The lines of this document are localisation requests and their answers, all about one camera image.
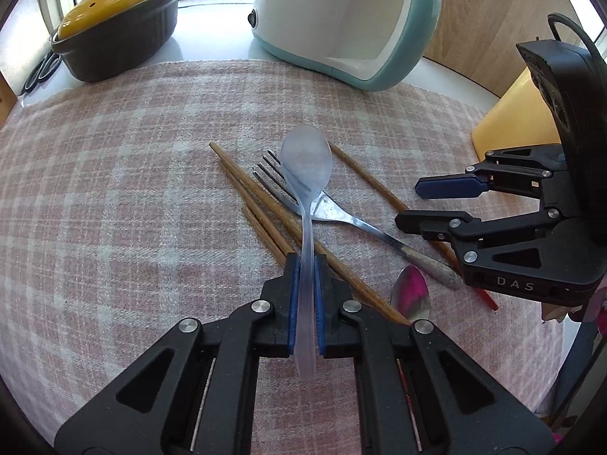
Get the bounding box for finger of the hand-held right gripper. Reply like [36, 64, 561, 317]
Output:
[395, 207, 577, 276]
[415, 144, 570, 209]

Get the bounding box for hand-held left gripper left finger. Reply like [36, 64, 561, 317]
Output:
[53, 252, 304, 455]

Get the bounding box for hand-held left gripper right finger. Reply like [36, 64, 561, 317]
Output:
[310, 253, 555, 455]

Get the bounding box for small metal spoon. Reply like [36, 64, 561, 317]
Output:
[390, 265, 431, 325]

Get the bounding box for metal fork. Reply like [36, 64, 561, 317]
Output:
[253, 150, 463, 291]

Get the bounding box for yellow plastic utensil holder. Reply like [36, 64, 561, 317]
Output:
[470, 66, 563, 164]

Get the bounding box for brown wooden chopstick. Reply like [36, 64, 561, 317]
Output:
[219, 161, 297, 254]
[242, 206, 288, 259]
[210, 141, 411, 327]
[329, 142, 500, 312]

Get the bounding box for translucent plastic spoon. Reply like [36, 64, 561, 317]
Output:
[280, 124, 333, 381]

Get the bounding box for person's right forearm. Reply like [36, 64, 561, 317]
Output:
[581, 279, 607, 342]

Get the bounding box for light wooden board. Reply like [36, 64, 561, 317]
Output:
[422, 0, 589, 100]

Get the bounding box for pink plaid cloth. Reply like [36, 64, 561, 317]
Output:
[0, 59, 584, 455]

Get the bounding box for white teal electric cooker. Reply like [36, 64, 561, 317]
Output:
[247, 0, 443, 93]

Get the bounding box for black casserole pot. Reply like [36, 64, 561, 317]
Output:
[50, 0, 199, 83]

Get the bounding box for yellow pot lid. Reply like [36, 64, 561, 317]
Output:
[57, 0, 178, 39]

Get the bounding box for black handled scissors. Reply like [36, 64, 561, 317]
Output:
[21, 52, 61, 96]

